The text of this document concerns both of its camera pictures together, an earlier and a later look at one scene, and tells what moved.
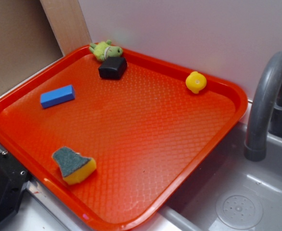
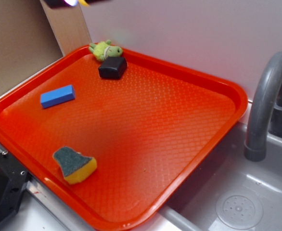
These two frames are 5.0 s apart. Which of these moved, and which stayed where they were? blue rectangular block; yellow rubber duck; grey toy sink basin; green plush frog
Moved: yellow rubber duck
Stayed: blue rectangular block; green plush frog; grey toy sink basin
